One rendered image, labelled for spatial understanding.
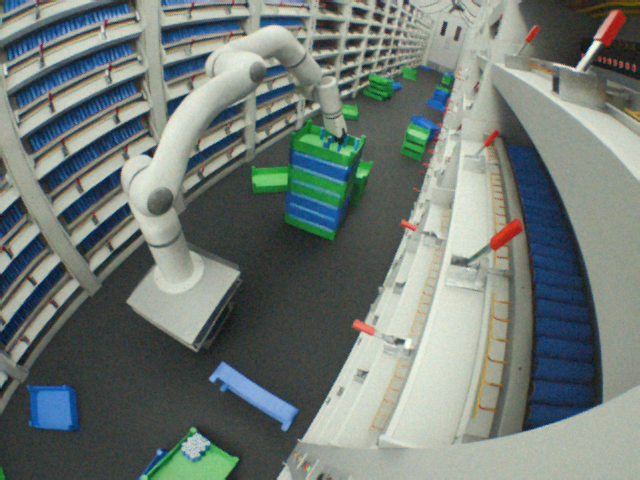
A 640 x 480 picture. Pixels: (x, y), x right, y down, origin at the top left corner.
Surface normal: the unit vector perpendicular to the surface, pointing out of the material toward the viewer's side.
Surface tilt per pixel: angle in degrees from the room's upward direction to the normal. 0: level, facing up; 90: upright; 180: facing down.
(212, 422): 0
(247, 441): 0
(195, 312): 4
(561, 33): 90
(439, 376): 20
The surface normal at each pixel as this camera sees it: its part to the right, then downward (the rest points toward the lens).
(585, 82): -0.46, 0.62
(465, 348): -0.18, -0.77
